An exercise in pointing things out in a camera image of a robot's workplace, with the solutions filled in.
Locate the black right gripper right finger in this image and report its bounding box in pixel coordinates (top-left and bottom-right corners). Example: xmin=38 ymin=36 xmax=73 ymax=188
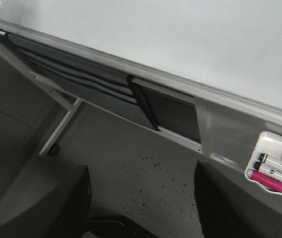
xmin=194 ymin=162 xmax=282 ymax=238

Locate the black caster wheel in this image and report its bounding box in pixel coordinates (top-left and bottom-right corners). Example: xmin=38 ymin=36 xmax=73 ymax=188
xmin=48 ymin=144 xmax=60 ymax=157

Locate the large white whiteboard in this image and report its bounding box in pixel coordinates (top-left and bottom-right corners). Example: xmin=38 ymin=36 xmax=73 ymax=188
xmin=0 ymin=0 xmax=282 ymax=124

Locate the black-capped white marker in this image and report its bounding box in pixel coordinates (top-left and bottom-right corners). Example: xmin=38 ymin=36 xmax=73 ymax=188
xmin=259 ymin=153 xmax=282 ymax=170
xmin=253 ymin=162 xmax=282 ymax=182

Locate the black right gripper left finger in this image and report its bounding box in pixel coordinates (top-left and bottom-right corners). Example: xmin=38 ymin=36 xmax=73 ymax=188
xmin=0 ymin=166 xmax=91 ymax=238

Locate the pink highlighter marker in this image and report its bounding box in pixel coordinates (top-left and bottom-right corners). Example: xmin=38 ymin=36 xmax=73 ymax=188
xmin=246 ymin=170 xmax=282 ymax=193

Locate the grey metal whiteboard stand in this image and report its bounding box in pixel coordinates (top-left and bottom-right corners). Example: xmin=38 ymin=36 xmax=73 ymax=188
xmin=0 ymin=24 xmax=282 ymax=170

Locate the dark grey flat panel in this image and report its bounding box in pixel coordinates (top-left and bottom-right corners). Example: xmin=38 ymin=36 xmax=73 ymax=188
xmin=131 ymin=77 xmax=201 ymax=143

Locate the white plastic marker tray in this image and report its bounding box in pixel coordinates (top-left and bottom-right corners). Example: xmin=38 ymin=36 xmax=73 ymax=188
xmin=244 ymin=131 xmax=282 ymax=196

